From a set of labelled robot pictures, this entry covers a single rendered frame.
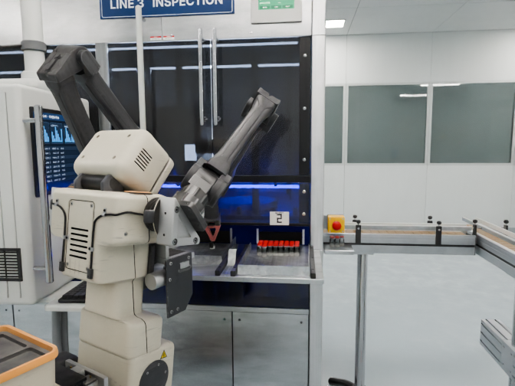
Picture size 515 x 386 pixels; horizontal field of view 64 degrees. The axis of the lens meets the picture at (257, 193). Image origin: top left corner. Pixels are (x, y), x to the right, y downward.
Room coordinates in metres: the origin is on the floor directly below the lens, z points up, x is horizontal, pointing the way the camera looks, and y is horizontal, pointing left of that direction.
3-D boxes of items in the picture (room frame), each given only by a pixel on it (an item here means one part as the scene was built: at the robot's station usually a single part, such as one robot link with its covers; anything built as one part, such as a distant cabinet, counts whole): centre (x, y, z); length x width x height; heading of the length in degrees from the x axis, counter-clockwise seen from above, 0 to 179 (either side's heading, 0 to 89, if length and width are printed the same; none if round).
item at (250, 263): (1.59, -0.07, 0.90); 0.34 x 0.26 x 0.04; 173
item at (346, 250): (1.84, -0.37, 0.87); 0.14 x 0.13 x 0.02; 173
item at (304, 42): (1.79, -0.20, 1.40); 0.04 x 0.01 x 0.80; 83
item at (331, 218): (1.80, -0.35, 1.00); 0.08 x 0.07 x 0.07; 173
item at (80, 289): (1.56, 0.61, 0.82); 0.40 x 0.14 x 0.02; 176
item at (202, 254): (1.75, 0.25, 0.90); 0.34 x 0.26 x 0.04; 173
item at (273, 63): (1.82, -0.02, 1.51); 0.43 x 0.01 x 0.59; 83
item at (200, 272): (1.66, 0.09, 0.87); 0.70 x 0.48 x 0.02; 83
